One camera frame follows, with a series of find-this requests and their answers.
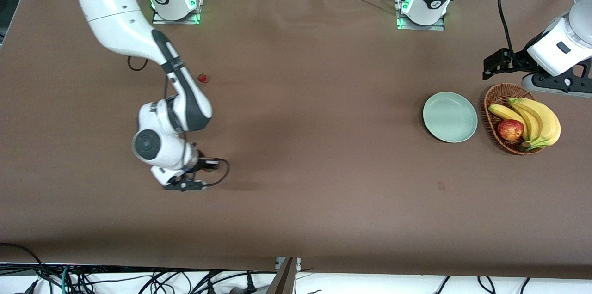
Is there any light green round plate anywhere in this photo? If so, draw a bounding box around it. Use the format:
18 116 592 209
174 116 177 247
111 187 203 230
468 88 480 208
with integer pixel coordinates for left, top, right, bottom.
422 92 478 143

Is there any brown wicker basket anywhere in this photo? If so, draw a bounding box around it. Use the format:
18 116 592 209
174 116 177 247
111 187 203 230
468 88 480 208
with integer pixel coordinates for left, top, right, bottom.
484 83 549 155

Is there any yellow banana bunch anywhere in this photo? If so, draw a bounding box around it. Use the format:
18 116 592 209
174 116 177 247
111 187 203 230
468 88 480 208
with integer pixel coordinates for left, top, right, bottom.
488 98 561 151

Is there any red yellow apple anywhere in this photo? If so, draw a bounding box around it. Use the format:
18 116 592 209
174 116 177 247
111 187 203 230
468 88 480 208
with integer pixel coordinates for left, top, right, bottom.
497 119 525 141

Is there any table cover sheet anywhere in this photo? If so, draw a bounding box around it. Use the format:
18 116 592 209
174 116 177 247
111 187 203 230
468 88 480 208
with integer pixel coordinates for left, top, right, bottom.
0 0 592 281

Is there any angled table support beam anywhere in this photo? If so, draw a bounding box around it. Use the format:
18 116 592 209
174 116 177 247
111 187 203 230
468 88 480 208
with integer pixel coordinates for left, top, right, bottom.
266 257 301 294

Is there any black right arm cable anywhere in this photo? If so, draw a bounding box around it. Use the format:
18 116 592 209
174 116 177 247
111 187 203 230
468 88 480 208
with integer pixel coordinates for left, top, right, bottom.
127 56 230 189

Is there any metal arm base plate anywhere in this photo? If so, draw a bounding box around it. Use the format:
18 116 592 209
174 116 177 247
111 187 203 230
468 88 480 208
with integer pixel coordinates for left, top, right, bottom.
152 10 201 25
396 16 446 31

